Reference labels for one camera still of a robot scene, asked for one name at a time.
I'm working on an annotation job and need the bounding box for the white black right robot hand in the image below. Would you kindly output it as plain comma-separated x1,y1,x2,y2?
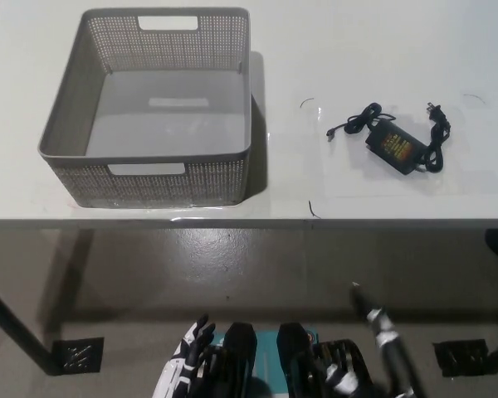
328,281,424,398

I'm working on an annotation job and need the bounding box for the black power adapter with cord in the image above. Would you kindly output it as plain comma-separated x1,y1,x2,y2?
325,102,450,174

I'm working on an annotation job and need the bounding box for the black floor tape patch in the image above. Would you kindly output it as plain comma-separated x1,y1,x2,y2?
433,339,491,377
51,337,105,376

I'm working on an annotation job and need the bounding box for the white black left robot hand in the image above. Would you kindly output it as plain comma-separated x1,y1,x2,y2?
151,313,217,398

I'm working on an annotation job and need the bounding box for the grey perforated plastic basket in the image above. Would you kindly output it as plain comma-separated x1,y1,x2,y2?
37,7,261,208

